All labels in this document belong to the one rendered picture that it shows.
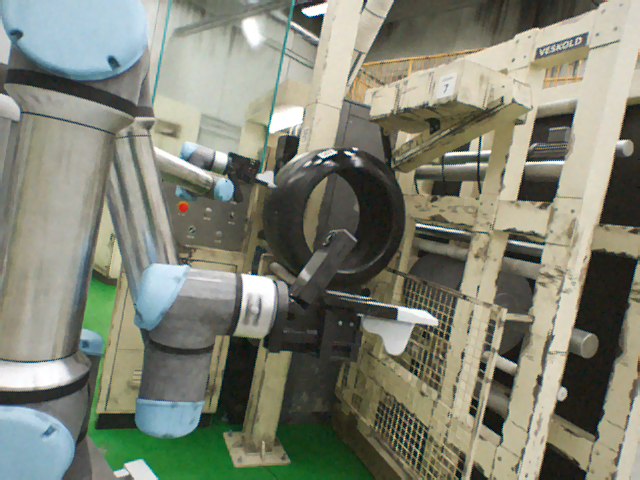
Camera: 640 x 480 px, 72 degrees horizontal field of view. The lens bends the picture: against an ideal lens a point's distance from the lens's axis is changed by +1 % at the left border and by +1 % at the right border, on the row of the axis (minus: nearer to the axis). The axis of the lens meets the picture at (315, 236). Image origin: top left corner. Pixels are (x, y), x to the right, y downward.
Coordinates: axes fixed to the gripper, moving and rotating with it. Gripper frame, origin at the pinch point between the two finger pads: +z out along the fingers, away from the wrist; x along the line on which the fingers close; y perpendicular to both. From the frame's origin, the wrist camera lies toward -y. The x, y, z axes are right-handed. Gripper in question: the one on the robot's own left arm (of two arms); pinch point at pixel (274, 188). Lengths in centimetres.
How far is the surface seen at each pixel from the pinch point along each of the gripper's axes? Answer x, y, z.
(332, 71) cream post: 27, 59, 18
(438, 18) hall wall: 881, 632, 574
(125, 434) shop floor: 48, -126, -19
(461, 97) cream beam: -35, 47, 43
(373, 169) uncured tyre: -11.4, 17.9, 31.7
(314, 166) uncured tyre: -10.1, 11.4, 8.9
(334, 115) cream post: 27, 41, 25
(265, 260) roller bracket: 23.9, -29.9, 13.0
